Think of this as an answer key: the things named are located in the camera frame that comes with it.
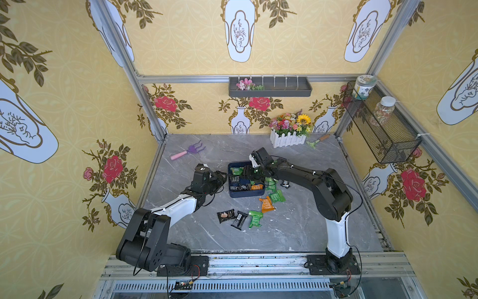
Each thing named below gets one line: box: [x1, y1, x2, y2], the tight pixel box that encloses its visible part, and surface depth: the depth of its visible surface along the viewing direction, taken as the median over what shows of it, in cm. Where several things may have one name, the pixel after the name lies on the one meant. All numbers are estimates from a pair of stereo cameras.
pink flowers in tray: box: [235, 77, 265, 91], surface depth 89 cm
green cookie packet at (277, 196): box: [268, 189, 287, 204], surface depth 94 cm
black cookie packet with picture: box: [216, 208, 237, 224], surface depth 88 cm
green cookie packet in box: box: [230, 166, 244, 176], surface depth 102 cm
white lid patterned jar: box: [352, 74, 378, 101], surface depth 87 cm
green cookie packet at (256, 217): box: [248, 210, 264, 229], surface depth 87 cm
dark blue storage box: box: [227, 161, 266, 199], surface depth 97 cm
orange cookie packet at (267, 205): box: [258, 195, 275, 214], surface depth 92 cm
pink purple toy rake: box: [170, 139, 207, 161], surface depth 116 cm
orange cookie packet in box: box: [250, 184, 264, 190], surface depth 97 cm
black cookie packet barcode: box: [230, 210, 248, 231], surface depth 87 cm
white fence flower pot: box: [269, 129, 307, 149], surface depth 115 cm
